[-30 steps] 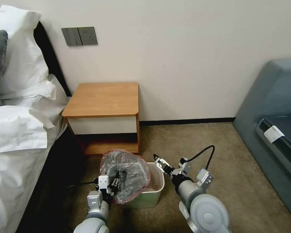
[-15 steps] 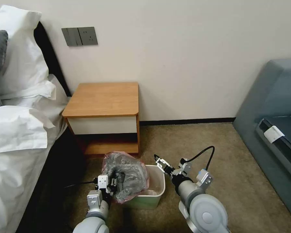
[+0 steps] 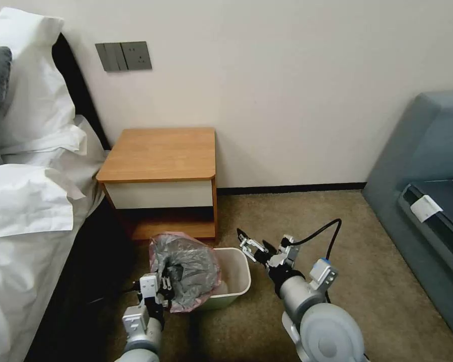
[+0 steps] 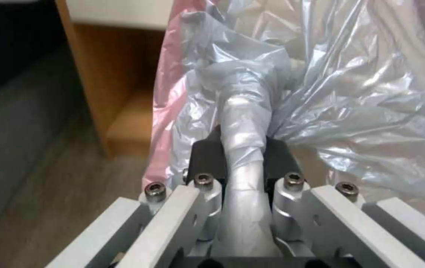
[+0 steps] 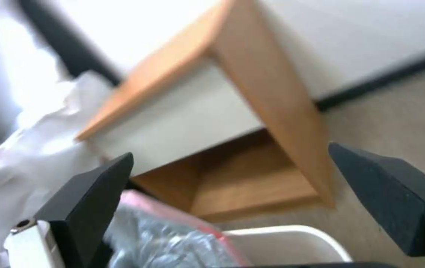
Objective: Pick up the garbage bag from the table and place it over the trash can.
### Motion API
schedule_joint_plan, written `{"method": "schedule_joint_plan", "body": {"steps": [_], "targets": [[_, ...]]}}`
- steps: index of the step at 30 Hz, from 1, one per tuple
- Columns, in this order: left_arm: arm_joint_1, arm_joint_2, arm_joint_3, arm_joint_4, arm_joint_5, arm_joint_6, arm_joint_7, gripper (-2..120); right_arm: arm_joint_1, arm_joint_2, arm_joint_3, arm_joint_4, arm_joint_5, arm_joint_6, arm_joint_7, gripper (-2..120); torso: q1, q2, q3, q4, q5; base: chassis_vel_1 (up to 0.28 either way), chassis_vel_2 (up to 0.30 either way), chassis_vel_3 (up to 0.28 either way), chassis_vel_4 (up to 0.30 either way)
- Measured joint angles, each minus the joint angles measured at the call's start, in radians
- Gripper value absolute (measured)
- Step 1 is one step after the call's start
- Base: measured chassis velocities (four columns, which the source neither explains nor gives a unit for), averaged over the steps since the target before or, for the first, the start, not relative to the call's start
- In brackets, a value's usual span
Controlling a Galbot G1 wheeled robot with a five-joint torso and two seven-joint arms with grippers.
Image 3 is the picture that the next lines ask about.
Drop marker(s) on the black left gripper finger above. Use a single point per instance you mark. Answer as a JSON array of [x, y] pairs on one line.
[[170, 287], [163, 286]]

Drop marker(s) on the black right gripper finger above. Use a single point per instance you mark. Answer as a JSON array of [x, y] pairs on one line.
[[247, 247], [267, 249]]

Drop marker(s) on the pink translucent garbage bag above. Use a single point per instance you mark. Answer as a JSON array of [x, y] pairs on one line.
[[188, 271]]

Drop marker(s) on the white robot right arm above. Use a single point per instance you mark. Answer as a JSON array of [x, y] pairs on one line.
[[324, 324]]

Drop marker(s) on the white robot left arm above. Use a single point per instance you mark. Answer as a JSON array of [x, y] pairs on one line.
[[139, 339]]

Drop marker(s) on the white plastic trash can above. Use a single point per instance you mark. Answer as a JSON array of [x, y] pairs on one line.
[[232, 279]]

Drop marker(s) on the black skirting board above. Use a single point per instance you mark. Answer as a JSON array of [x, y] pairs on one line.
[[287, 187]]

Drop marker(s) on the black bed base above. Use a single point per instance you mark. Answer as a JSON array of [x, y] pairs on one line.
[[83, 286]]

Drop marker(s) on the white nightstand drawer front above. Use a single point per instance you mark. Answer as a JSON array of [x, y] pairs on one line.
[[158, 194]]

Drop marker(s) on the wooden nightstand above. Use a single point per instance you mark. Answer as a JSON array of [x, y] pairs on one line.
[[162, 158]]

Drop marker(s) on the white bed duvet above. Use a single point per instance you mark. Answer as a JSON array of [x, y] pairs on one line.
[[26, 233]]

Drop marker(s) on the white paper tag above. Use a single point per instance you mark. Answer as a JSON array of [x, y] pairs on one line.
[[426, 208]]

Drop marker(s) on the blue-grey sofa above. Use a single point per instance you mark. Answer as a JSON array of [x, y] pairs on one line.
[[407, 158]]

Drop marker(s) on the flat white pillow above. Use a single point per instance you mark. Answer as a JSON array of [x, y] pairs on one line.
[[56, 141]]

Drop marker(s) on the black bed headboard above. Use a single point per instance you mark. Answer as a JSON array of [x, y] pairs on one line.
[[79, 86]]

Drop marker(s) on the large white pillow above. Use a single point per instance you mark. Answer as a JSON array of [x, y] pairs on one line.
[[34, 94]]

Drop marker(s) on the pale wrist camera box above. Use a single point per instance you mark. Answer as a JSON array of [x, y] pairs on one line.
[[288, 250], [150, 286]]

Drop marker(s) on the grey wall socket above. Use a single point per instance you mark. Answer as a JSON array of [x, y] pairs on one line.
[[137, 56]]

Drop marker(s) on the grey wall switch panel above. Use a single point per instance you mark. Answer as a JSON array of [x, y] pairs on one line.
[[109, 57]]

